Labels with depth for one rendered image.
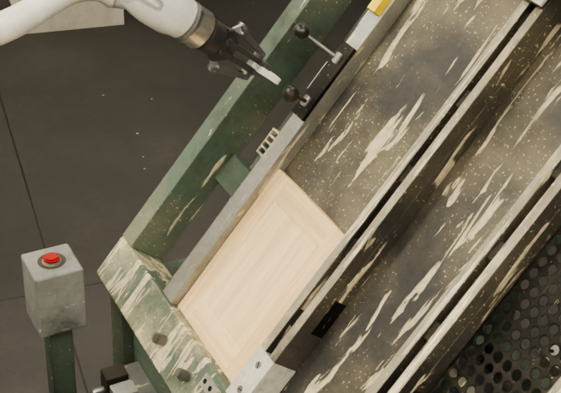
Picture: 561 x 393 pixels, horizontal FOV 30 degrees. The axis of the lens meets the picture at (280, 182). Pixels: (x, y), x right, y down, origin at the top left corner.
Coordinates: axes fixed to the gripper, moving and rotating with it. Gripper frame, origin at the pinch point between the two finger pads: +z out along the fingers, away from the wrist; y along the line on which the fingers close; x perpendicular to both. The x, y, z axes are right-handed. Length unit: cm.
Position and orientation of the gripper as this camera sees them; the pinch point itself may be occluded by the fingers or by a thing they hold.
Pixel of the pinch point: (266, 73)
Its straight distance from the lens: 236.2
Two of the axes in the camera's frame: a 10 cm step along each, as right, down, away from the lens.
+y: -5.9, 7.9, 1.5
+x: 4.7, 4.9, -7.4
